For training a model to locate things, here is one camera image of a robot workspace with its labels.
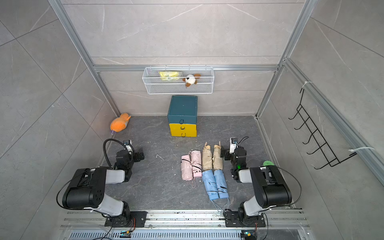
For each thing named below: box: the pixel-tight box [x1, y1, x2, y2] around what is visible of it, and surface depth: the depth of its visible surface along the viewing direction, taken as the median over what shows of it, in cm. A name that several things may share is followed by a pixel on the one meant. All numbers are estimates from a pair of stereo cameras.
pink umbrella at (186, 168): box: [181, 154, 193, 181], surface depth 90 cm
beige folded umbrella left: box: [202, 141, 213, 171], surface depth 93 cm
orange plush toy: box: [110, 113, 131, 133], surface depth 108 cm
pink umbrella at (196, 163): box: [188, 150, 203, 178], surface depth 91 cm
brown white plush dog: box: [182, 73, 201, 89], surface depth 87 cm
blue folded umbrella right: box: [213, 169, 229, 199], surface depth 83 cm
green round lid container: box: [263, 160, 275, 167], surface depth 90 cm
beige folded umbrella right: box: [212, 141, 223, 170], surface depth 93 cm
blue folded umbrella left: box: [202, 170, 219, 201], surface depth 83 cm
